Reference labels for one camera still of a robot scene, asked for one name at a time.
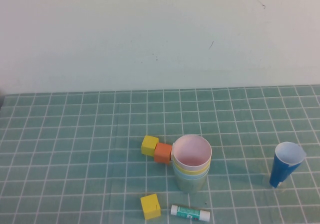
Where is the pink plastic cup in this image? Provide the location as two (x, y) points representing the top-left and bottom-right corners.
(172, 133), (213, 172)

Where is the yellow plastic cup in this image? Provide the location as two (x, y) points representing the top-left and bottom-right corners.
(172, 160), (211, 177)

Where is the light blue plastic cup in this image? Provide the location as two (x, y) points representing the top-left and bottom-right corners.
(172, 165), (210, 183)

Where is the yellow wooden cube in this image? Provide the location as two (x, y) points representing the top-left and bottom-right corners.
(139, 193), (161, 221)
(140, 135), (160, 157)

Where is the orange wooden block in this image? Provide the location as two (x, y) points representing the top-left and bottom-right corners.
(153, 142), (173, 165)

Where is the green plastic cup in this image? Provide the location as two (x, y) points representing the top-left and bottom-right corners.
(174, 171), (208, 194)

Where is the green checked tablecloth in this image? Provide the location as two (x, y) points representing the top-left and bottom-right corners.
(0, 84), (320, 224)

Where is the white green glue stick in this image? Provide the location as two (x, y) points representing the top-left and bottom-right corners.
(170, 204), (211, 222)

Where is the dark blue paper cone cup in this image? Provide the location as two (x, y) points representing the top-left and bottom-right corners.
(268, 141), (307, 189)

